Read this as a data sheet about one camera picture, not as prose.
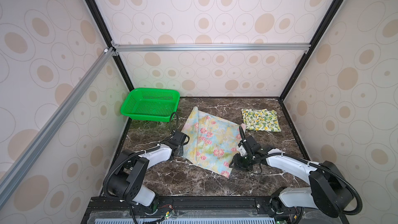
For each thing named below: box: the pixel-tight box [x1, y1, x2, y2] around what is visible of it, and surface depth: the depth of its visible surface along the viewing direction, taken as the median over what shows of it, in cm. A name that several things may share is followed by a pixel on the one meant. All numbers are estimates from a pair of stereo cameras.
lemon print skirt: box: [241, 108, 282, 132], surface depth 107 cm
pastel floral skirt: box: [182, 106, 247, 178], surface depth 96 cm
